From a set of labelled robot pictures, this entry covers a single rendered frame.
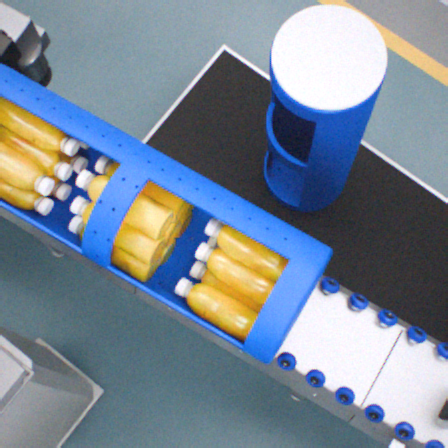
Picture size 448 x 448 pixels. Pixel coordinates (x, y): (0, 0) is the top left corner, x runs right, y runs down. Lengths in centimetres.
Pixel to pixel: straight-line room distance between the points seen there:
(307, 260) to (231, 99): 136
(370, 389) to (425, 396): 12
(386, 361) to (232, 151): 117
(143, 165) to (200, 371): 126
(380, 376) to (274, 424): 96
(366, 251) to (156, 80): 103
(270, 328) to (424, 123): 163
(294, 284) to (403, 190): 128
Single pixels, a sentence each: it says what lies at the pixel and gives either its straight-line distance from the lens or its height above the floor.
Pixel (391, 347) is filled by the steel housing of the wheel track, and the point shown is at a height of 92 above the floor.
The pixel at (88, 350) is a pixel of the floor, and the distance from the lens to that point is 290.
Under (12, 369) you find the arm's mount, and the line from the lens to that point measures 182.
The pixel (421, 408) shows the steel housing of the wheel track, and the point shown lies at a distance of 194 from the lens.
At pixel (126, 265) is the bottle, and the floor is 107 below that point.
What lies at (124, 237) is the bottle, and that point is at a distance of 176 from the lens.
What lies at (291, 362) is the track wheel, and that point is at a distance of 186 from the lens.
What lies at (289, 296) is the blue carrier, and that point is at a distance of 162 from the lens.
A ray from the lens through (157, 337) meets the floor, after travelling 287.
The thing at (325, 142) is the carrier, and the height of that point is 82.
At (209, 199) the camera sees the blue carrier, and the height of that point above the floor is 121.
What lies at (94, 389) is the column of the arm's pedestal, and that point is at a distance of 286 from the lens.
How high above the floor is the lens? 283
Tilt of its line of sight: 75 degrees down
